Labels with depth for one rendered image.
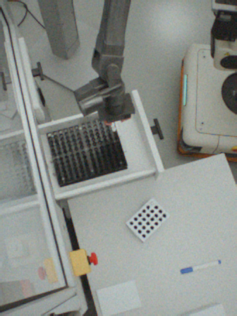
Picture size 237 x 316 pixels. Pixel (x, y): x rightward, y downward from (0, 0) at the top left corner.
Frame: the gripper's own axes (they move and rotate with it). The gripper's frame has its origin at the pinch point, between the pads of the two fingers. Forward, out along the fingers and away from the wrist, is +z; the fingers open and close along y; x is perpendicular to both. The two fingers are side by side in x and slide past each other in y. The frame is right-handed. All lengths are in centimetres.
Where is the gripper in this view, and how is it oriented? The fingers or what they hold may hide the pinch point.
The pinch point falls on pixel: (116, 120)
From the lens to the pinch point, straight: 109.3
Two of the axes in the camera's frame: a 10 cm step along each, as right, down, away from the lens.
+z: 0.2, 3.5, 9.4
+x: -2.6, -9.0, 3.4
